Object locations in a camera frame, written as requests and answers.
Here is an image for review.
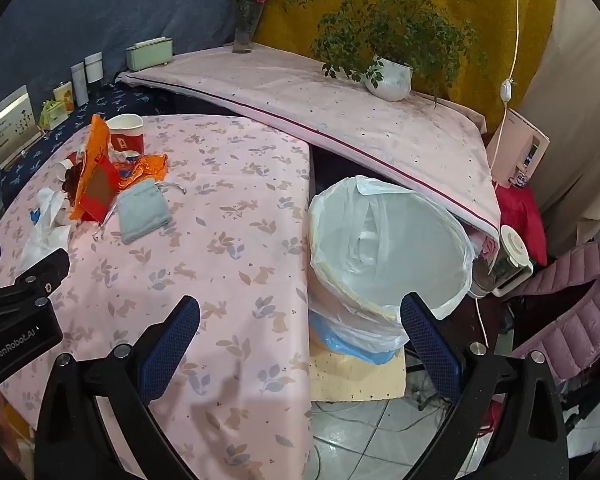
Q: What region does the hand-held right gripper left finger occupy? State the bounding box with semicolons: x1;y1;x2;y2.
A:
35;296;201;480

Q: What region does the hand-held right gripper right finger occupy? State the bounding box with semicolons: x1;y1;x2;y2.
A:
400;293;569;480

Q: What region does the white plastic bag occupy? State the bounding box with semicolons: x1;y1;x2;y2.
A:
20;187;73;271

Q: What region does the trash bin with white liner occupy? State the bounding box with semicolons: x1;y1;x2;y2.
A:
307;175;476;361

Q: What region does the large orange snack bag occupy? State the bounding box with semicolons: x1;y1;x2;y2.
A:
69;114;123;223

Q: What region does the grey drawstring pouch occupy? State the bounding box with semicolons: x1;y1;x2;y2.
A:
116;177;187;245

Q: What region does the orange wrapper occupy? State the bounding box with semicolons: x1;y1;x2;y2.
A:
111;152;170;191

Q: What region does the yellow foam mat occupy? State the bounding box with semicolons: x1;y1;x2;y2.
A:
310;345;407;403

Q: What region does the blue plastic bag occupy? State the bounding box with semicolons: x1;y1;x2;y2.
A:
310;310;406;366

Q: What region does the pink rabbit print tablecloth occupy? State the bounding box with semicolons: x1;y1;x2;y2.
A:
0;114;313;480

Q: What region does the glass kettle with white lid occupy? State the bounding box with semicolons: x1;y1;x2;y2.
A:
470;224;535;301

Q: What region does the pink down jacket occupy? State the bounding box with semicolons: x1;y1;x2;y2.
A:
510;232;600;381

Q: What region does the small green box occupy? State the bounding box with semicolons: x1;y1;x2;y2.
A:
39;100;66;130

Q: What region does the red cloth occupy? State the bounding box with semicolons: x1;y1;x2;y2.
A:
495;182;548;266

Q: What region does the small yellow box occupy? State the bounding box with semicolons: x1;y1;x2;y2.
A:
53;81;75;113

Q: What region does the white jar with wide cap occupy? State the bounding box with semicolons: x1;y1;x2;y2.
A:
84;52;105;86

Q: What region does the pink appliance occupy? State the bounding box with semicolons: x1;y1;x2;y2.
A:
487;109;551;190

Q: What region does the pale green tissue box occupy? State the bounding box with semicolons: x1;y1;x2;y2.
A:
126;36;175;72

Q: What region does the beige curtain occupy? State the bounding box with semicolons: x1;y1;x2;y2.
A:
522;0;600;256

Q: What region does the pink padded sheet red piping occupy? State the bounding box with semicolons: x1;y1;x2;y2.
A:
116;42;502;238

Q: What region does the green plant in white pot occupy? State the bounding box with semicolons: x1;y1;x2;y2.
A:
285;0;491;108

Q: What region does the blue grey cloth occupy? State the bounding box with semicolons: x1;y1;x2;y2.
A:
0;0;273;201

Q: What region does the glass vase with flowers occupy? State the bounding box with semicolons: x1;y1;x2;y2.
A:
224;0;276;55

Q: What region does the mustard yellow cloth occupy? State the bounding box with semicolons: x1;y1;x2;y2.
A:
252;0;563;133

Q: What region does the white cable with switch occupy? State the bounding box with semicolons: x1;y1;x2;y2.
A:
487;0;523;181

